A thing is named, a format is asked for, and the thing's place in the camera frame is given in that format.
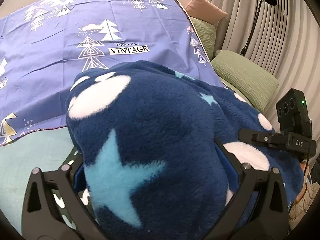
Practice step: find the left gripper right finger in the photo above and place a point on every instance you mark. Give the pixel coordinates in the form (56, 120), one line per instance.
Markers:
(245, 190)

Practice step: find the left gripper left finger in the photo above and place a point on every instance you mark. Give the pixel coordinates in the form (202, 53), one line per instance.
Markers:
(41, 218)

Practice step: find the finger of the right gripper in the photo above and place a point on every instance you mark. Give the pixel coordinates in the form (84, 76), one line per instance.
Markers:
(264, 139)

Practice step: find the navy fleece mickey pajama top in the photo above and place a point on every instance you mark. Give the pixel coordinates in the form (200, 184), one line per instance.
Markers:
(148, 136)

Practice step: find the person's right hand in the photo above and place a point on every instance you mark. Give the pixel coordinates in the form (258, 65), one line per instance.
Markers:
(305, 168)

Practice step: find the green pillow near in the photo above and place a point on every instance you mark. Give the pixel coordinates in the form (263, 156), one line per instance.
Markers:
(257, 85)

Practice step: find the green pillow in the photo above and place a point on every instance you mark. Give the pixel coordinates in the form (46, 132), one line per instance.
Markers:
(207, 35)
(257, 85)

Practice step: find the beige padded jacket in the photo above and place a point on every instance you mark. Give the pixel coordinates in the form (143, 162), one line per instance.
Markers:
(298, 210)

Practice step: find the beige curtain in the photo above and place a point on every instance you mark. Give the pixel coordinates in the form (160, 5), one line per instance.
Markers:
(285, 43)

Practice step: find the green pillow far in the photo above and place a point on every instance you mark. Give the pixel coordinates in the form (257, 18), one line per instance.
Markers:
(207, 35)

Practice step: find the black floor lamp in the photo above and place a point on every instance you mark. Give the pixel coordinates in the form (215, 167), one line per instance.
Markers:
(269, 2)

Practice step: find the peach pink pillow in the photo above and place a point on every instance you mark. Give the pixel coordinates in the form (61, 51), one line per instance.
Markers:
(205, 10)

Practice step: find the purple tree print sheet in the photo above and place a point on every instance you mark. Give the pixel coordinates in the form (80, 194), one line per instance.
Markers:
(46, 44)

